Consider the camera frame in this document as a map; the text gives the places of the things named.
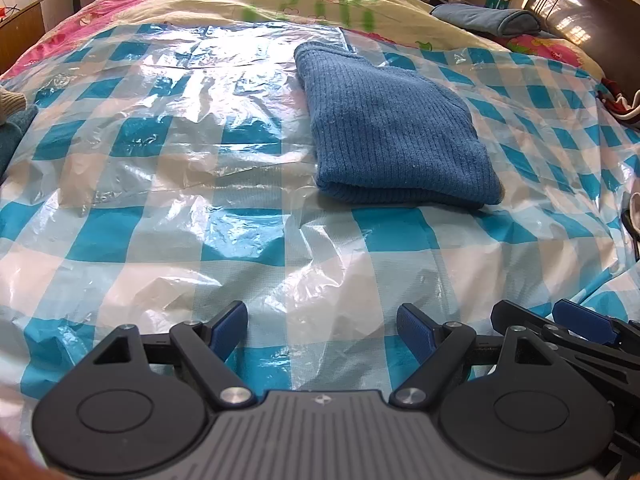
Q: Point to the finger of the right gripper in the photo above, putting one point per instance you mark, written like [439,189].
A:
[596,327]

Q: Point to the dark brown wooden board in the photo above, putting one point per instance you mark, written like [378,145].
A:
[606,30]

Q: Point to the blue checkered plastic sheet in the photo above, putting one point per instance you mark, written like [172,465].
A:
[170,171]

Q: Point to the teal towel blanket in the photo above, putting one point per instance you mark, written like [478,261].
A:
[12,132]

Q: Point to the floral pink green quilt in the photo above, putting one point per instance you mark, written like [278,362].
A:
[408,23]

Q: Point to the blue striped knit sweater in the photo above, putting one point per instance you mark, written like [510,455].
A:
[386,135]

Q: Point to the beige plaid knit garment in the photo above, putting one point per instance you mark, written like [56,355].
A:
[10,103]

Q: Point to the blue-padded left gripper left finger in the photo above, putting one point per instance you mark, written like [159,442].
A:
[203,348]

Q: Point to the wooden side cabinet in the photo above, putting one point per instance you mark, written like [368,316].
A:
[19,32]

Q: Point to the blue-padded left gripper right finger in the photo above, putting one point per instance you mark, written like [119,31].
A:
[441,350]

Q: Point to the folded light blue cloth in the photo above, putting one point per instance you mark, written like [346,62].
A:
[504,23]

